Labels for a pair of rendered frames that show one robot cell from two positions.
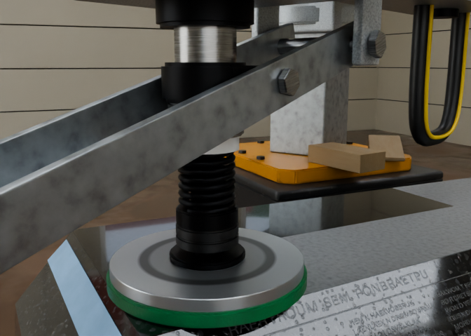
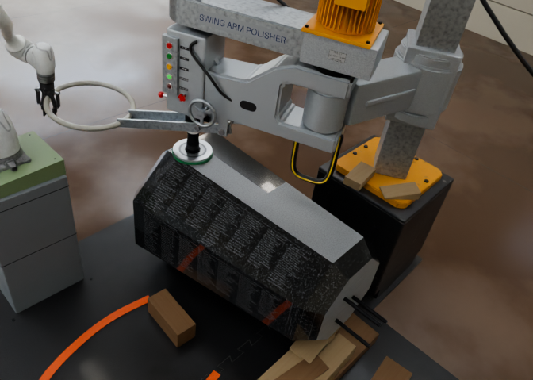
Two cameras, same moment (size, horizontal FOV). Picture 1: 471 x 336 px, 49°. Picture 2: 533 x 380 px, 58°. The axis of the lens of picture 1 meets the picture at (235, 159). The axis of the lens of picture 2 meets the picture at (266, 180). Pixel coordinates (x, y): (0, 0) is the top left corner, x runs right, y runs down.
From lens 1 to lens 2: 247 cm
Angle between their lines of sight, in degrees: 63
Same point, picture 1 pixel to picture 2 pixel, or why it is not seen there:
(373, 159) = (351, 182)
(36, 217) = (150, 124)
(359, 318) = (192, 176)
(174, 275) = (182, 147)
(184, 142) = (172, 127)
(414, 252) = (219, 181)
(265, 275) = (185, 156)
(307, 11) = not seen: hidden behind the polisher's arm
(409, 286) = (205, 182)
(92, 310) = not seen: hidden behind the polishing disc
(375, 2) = (223, 123)
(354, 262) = (208, 171)
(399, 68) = not seen: outside the picture
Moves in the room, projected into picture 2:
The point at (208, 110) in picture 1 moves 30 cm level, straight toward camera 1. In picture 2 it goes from (178, 124) to (117, 131)
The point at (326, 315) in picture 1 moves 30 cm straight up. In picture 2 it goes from (189, 170) to (190, 122)
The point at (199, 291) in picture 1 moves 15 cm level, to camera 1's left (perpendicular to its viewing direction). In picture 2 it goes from (176, 150) to (170, 135)
